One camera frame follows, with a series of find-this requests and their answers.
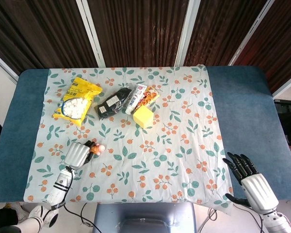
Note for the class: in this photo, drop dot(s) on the yellow foam cube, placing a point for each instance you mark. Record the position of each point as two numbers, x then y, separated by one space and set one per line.
143 117

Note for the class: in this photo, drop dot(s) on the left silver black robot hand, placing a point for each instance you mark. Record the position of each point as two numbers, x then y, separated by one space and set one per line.
76 155

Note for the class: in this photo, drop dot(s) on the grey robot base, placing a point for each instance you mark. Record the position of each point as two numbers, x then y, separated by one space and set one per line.
145 218

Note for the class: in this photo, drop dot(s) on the dark brown pleated curtain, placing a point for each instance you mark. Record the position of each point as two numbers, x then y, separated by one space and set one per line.
218 31
281 41
38 31
140 31

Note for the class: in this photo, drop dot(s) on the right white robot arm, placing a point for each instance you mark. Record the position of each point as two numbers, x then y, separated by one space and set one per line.
279 222

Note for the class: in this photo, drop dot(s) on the black socks in plastic bag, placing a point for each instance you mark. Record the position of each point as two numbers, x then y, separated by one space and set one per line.
114 103

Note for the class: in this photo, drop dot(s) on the floral print white tablecloth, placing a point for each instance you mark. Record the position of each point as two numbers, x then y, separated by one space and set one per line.
145 150

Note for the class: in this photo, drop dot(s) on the small orange toy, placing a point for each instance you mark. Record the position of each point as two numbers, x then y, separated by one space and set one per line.
100 148

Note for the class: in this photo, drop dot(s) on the white toothpaste tube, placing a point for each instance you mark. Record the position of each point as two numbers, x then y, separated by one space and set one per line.
135 98

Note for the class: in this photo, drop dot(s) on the yellow bag of cotton balls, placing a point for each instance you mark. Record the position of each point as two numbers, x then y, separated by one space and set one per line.
85 93

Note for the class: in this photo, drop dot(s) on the white partition frame post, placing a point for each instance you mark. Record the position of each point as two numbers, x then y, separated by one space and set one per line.
188 34
287 85
92 36
4 65
249 34

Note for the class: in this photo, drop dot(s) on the blue table cover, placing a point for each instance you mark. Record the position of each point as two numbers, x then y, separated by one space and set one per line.
247 109

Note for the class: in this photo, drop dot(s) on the orange snack box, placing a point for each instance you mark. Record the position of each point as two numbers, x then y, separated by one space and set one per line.
150 95

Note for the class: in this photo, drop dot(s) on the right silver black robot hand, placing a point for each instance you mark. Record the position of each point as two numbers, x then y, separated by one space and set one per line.
257 187

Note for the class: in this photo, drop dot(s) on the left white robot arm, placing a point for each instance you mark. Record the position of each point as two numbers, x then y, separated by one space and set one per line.
60 187

